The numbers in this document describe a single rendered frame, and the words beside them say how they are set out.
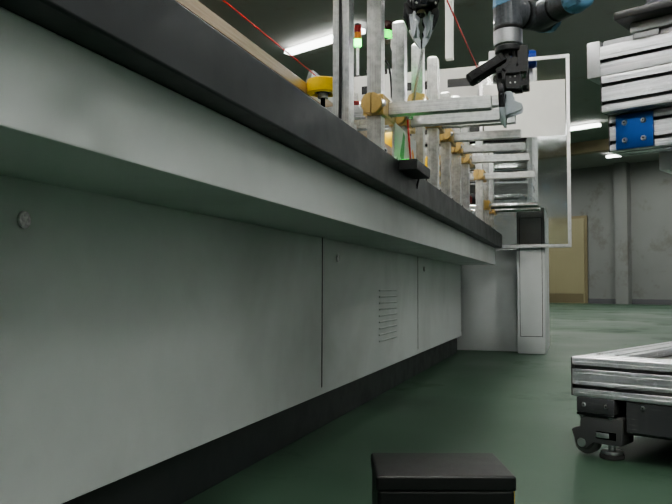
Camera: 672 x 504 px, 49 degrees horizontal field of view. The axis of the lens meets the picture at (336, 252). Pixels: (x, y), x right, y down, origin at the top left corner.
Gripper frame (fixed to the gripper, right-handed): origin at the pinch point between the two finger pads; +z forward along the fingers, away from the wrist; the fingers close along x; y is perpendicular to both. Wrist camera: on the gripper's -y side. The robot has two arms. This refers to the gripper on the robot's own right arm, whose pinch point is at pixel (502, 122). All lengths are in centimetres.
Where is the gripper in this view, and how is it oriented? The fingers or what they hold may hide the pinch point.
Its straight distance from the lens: 203.0
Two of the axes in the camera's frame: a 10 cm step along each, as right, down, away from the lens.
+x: 3.0, 0.4, 9.5
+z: 0.1, 10.0, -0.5
